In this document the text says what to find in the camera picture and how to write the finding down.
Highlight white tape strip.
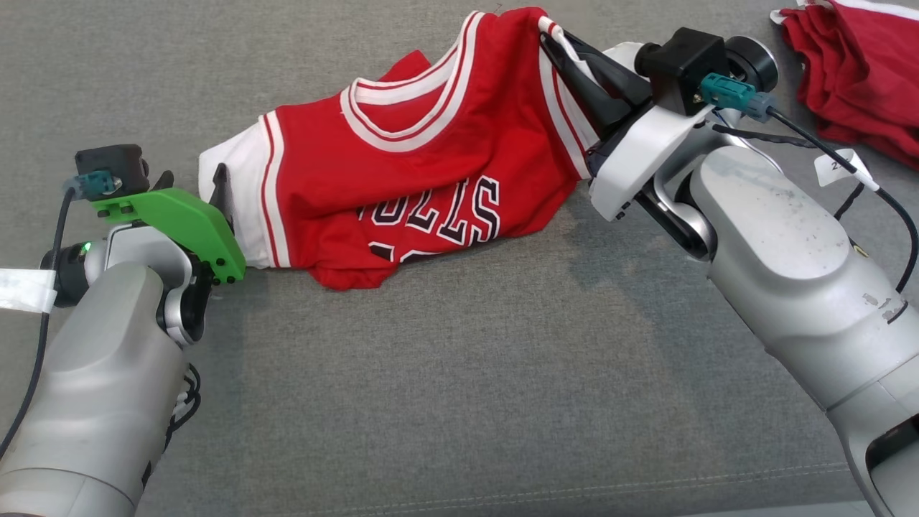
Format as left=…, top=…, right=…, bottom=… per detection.
left=0, top=267, right=58, bottom=314

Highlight red jersey white sleeves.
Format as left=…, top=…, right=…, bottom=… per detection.
left=197, top=6, right=647, bottom=292

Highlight plain red shorts white trim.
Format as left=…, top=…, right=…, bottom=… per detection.
left=770, top=0, right=919, bottom=171

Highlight white cable label tag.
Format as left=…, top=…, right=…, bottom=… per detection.
left=814, top=148, right=881, bottom=192

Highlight black cable teal plug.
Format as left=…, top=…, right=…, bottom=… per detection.
left=0, top=171, right=121, bottom=460
left=700, top=72, right=919, bottom=295

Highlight black left cable teal plug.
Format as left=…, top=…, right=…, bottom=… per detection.
left=0, top=171, right=121, bottom=460

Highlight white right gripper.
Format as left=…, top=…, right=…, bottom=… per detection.
left=539, top=29, right=712, bottom=223

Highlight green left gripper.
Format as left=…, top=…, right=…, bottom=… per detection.
left=91, top=163, right=248, bottom=285

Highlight black right cable teal plug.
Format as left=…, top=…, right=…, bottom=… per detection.
left=700, top=72, right=919, bottom=295

